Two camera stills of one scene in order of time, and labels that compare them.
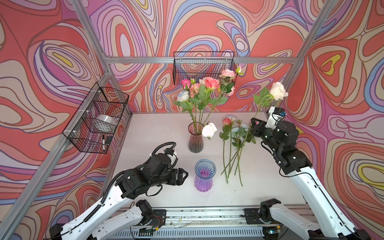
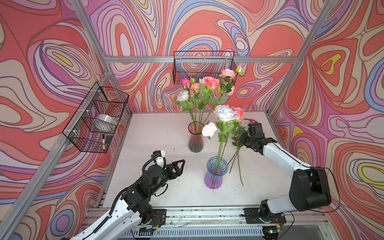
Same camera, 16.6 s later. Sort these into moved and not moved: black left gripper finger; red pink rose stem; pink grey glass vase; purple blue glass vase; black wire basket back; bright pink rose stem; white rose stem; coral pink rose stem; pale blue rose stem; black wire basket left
Moved: black left gripper finger; purple blue glass vase; red pink rose stem
Not moved: black wire basket back; black wire basket left; coral pink rose stem; pink grey glass vase; white rose stem; bright pink rose stem; pale blue rose stem
